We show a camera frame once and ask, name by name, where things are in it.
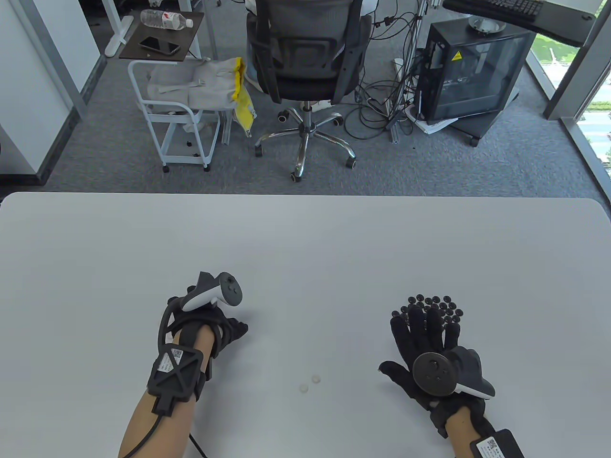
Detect black and white controller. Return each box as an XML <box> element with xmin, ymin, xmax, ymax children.
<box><xmin>413</xmin><ymin>347</ymin><xmax>495</xmax><ymax>399</ymax></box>
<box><xmin>158</xmin><ymin>272</ymin><xmax>244</xmax><ymax>345</ymax></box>

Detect black keyboard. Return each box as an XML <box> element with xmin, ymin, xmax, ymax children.
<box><xmin>470</xmin><ymin>0</ymin><xmax>545</xmax><ymax>23</ymax></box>

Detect person's left hand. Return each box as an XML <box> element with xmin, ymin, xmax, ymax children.
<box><xmin>169</xmin><ymin>305</ymin><xmax>249</xmax><ymax>359</ymax></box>

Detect black labelled wrist camera box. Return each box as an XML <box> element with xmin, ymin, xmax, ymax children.
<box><xmin>470</xmin><ymin>429</ymin><xmax>526</xmax><ymax>458</ymax></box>

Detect black camera cable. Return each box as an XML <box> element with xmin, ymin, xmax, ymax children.
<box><xmin>124</xmin><ymin>413</ymin><xmax>163</xmax><ymax>458</ymax></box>

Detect person's right forearm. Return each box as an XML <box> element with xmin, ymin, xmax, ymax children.
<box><xmin>446</xmin><ymin>409</ymin><xmax>483</xmax><ymax>458</ymax></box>

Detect white desk leg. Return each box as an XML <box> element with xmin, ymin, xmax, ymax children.
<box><xmin>103</xmin><ymin>0</ymin><xmax>135</xmax><ymax>59</ymax></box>

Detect black wheeled platform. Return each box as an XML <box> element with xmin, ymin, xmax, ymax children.
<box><xmin>451</xmin><ymin>103</ymin><xmax>518</xmax><ymax>147</ymax></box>

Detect black patterned wrist camera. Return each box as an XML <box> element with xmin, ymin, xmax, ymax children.
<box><xmin>147</xmin><ymin>344</ymin><xmax>211</xmax><ymax>416</ymax></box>

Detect black and white left controller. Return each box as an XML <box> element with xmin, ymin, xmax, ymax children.
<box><xmin>158</xmin><ymin>272</ymin><xmax>244</xmax><ymax>345</ymax></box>

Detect tangle of black floor cables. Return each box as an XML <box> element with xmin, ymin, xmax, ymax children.
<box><xmin>344</xmin><ymin>0</ymin><xmax>425</xmax><ymax>141</ymax></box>

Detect aluminium frame post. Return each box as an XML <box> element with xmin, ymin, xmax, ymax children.
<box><xmin>390</xmin><ymin>0</ymin><xmax>428</xmax><ymax>144</ymax></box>

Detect round silver stand base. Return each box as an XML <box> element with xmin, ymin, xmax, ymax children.
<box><xmin>468</xmin><ymin>13</ymin><xmax>506</xmax><ymax>35</ymax></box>

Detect clear plastic water bottle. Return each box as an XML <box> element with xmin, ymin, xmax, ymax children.
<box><xmin>140</xmin><ymin>9</ymin><xmax>194</xmax><ymax>31</ymax></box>

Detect person's right hand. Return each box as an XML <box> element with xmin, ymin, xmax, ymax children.
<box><xmin>379</xmin><ymin>305</ymin><xmax>488</xmax><ymax>438</ymax></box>

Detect black smartphone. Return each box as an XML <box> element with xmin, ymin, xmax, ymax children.
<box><xmin>138</xmin><ymin>36</ymin><xmax>181</xmax><ymax>55</ymax></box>

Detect white papers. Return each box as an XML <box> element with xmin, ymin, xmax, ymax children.
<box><xmin>406</xmin><ymin>105</ymin><xmax>459</xmax><ymax>134</ymax></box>

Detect grey window pillar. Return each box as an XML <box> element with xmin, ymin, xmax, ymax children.
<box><xmin>543</xmin><ymin>0</ymin><xmax>611</xmax><ymax>122</ymax></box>

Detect person's left forearm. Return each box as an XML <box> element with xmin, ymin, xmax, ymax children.
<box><xmin>118</xmin><ymin>327</ymin><xmax>215</xmax><ymax>458</ymax></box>

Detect black computer case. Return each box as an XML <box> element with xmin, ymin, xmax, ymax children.
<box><xmin>418</xmin><ymin>20</ymin><xmax>536</xmax><ymax>125</ymax></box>

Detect white rolling cart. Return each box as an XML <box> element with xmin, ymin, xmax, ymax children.
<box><xmin>128</xmin><ymin>60</ymin><xmax>221</xmax><ymax>173</ymax></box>

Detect brown side table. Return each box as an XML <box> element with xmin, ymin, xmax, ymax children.
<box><xmin>118</xmin><ymin>10</ymin><xmax>205</xmax><ymax>62</ymax></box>

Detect yellow plastic bag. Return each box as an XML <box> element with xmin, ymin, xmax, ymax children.
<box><xmin>231</xmin><ymin>57</ymin><xmax>257</xmax><ymax>138</ymax></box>

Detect black and white right controller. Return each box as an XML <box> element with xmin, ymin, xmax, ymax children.
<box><xmin>413</xmin><ymin>347</ymin><xmax>495</xmax><ymax>399</ymax></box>

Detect grey fabric bag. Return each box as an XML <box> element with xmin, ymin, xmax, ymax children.
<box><xmin>147</xmin><ymin>60</ymin><xmax>239</xmax><ymax>113</ymax></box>

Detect black mesh office chair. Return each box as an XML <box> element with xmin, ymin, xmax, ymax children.
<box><xmin>246</xmin><ymin>0</ymin><xmax>373</xmax><ymax>184</ymax></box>

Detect cluster of black go stones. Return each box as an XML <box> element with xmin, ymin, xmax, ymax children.
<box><xmin>391</xmin><ymin>295</ymin><xmax>464</xmax><ymax>330</ymax></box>

